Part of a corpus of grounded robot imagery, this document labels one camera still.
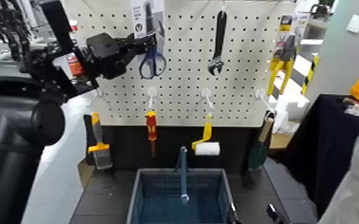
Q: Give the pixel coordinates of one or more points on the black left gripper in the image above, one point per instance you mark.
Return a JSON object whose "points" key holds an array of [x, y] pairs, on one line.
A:
{"points": [[110, 58]]}

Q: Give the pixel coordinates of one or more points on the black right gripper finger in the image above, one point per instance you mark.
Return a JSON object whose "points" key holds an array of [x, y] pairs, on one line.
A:
{"points": [[233, 215], [276, 215]]}

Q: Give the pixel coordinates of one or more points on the blue scissors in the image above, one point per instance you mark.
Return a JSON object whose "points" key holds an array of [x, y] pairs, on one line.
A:
{"points": [[139, 18]]}

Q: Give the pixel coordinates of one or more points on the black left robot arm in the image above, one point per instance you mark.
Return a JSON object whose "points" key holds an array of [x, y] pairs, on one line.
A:
{"points": [[10, 125]]}

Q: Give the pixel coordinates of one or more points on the blue crate grey rim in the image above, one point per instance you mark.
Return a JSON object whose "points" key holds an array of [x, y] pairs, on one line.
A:
{"points": [[167, 187]]}

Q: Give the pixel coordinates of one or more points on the white pegboard hook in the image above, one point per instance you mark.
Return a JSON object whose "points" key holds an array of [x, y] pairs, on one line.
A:
{"points": [[260, 93], [98, 92], [205, 93], [151, 92], [222, 5]]}

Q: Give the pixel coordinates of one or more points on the beige pegboard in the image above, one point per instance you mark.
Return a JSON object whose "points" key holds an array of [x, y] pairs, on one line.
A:
{"points": [[182, 103]]}

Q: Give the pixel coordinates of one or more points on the white red caulk tube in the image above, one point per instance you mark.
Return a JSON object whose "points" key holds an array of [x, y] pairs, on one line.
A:
{"points": [[74, 65]]}

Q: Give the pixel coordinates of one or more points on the brown cardboard box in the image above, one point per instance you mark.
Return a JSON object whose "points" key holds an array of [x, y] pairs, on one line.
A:
{"points": [[279, 140]]}

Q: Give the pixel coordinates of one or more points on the black adjustable wrench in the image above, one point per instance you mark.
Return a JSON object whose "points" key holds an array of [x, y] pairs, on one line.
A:
{"points": [[220, 34]]}

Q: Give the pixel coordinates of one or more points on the red yellow screwdriver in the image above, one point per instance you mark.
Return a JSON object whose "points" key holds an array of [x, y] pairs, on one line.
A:
{"points": [[151, 125]]}

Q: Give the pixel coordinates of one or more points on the white foam blocks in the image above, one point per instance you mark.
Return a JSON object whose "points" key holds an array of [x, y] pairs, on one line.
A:
{"points": [[292, 109]]}

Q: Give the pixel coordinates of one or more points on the black background robot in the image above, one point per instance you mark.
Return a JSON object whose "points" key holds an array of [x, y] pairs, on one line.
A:
{"points": [[10, 31]]}

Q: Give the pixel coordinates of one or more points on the brown cardboard piece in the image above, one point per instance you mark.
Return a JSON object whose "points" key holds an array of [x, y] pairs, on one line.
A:
{"points": [[85, 173]]}

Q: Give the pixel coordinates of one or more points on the yellow pliers in package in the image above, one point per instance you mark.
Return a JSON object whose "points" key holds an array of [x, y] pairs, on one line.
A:
{"points": [[284, 47]]}

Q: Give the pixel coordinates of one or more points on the black appliance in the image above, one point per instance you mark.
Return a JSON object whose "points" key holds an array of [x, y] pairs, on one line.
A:
{"points": [[320, 10]]}

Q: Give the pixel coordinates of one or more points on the yellow black striped post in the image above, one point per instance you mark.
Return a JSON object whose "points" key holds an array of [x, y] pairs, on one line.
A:
{"points": [[310, 73]]}

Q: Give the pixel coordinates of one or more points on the white wall switch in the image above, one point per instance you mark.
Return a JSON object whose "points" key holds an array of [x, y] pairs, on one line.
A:
{"points": [[355, 23]]}

